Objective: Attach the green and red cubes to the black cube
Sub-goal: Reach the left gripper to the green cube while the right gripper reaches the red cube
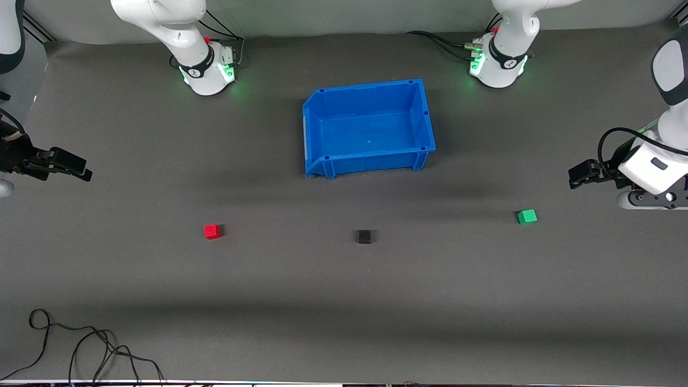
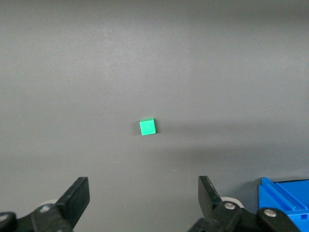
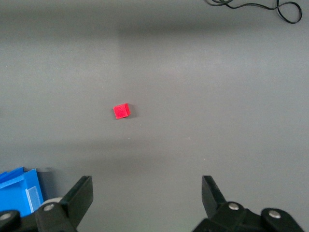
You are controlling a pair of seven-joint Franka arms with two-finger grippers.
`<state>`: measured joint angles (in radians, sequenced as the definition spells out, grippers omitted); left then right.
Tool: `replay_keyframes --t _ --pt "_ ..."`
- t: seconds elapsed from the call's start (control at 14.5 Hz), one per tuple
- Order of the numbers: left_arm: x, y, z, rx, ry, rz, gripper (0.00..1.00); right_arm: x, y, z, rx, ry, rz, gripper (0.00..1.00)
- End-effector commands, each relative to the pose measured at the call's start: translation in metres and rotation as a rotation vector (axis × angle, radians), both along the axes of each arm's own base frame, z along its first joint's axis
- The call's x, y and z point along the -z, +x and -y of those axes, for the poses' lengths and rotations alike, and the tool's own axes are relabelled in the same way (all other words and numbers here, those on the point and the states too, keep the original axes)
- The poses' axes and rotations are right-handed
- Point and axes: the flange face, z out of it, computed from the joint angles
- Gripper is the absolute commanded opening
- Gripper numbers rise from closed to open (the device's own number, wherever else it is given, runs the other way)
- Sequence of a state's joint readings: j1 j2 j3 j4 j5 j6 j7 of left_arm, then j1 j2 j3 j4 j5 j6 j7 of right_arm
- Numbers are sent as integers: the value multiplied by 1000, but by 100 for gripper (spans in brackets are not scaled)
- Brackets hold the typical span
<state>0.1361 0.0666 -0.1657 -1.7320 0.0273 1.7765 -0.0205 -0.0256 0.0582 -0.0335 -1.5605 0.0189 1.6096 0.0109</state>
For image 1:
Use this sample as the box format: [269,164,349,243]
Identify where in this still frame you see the blue plastic bin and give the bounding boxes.
[302,78,437,180]

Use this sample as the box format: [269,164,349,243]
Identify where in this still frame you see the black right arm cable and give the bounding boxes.
[0,109,26,136]

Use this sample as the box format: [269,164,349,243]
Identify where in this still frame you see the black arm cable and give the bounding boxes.
[0,109,26,136]
[598,127,688,181]

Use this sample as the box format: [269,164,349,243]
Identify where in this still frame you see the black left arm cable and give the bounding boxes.
[598,127,688,181]

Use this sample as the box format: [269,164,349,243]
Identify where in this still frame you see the thin black loose cable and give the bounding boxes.
[0,309,165,385]

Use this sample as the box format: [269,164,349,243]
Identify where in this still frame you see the black right base cable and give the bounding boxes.
[169,10,246,71]

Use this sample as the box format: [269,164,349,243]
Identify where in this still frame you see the black base cable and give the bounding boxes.
[169,10,246,71]
[405,30,485,61]

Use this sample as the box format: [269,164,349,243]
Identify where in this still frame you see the black left base cable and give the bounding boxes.
[405,30,485,61]

